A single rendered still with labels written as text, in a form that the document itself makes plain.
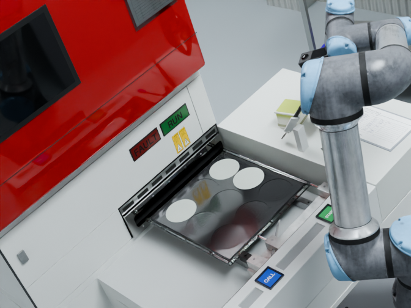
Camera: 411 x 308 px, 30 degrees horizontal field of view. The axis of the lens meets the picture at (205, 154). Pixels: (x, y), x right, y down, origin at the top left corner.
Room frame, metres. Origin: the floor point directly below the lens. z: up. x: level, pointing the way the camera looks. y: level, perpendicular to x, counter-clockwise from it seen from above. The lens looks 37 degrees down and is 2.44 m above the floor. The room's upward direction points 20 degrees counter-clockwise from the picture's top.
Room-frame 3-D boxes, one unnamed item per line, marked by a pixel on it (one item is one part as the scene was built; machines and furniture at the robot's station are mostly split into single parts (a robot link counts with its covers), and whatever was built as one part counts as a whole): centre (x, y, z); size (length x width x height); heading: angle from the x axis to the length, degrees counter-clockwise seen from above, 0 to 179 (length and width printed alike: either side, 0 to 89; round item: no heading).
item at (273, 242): (1.51, -0.11, 0.89); 0.08 x 0.03 x 0.03; 34
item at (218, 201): (1.77, -0.01, 0.90); 0.34 x 0.34 x 0.01; 34
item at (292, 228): (1.56, -0.17, 0.87); 0.36 x 0.08 x 0.03; 124
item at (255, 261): (1.47, -0.04, 0.89); 0.08 x 0.03 x 0.03; 34
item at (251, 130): (1.90, -0.39, 0.89); 0.62 x 0.35 x 0.14; 34
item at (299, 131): (1.81, -0.28, 1.03); 0.06 x 0.04 x 0.13; 34
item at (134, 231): (1.93, 0.12, 0.89); 0.44 x 0.02 x 0.10; 124
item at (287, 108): (1.94, -0.30, 1.00); 0.07 x 0.07 x 0.07; 46
